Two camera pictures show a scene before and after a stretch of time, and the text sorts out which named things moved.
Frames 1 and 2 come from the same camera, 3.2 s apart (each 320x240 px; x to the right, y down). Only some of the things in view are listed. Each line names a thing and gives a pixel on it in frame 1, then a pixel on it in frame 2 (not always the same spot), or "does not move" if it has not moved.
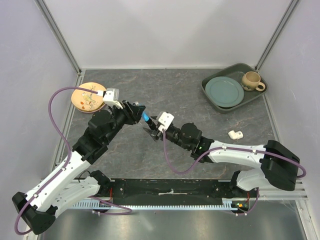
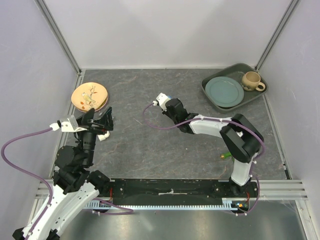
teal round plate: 224,91 does not move
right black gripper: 153,134 to 166,113
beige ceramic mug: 250,81 does not move
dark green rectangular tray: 236,72 does not move
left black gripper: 132,113 to 106,122
